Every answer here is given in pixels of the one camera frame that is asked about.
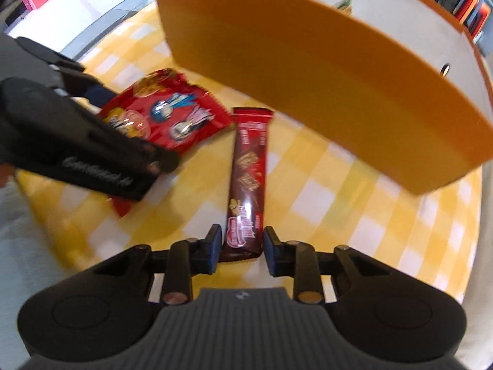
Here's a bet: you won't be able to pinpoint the dark red chocolate wafer bar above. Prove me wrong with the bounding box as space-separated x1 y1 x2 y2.
220 107 273 262

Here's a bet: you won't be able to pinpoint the red cartoon snack bag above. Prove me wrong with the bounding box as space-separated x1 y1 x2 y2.
96 67 237 217

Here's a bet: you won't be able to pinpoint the orange cardboard box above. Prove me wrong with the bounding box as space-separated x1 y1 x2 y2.
156 0 492 195

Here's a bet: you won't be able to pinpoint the red orange stacked stools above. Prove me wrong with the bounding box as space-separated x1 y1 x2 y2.
453 0 492 39

